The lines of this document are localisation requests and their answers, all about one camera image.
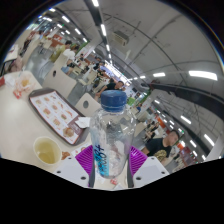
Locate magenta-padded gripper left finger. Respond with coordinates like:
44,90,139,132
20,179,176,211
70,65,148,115
53,144,98,188

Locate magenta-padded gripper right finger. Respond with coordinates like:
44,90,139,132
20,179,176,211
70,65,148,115
126,145,170,188

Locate clear blue-capped water bottle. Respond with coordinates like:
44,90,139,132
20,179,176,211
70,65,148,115
89,89,138,180

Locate printed food leaflet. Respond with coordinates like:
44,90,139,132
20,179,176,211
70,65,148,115
71,142,93,158

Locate person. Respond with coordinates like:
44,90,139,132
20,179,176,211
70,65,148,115
94,79,125,101
141,129,181,163
49,39,73,64
61,45,79,75

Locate crumpled white napkin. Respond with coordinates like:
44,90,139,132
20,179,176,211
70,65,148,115
74,116,92,129

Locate beige chair with round hole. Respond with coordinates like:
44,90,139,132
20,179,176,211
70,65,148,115
74,92,102,118
42,54,78,98

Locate brown food tray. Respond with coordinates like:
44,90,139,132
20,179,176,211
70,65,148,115
28,87,90,146

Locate paper food wrapper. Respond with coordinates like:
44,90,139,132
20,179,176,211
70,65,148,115
12,73,37,100

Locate ceiling strip lights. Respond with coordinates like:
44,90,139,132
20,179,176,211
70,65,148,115
39,0,219,161

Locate ceiling air conditioner unit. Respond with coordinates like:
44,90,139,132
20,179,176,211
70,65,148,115
112,30,130,47

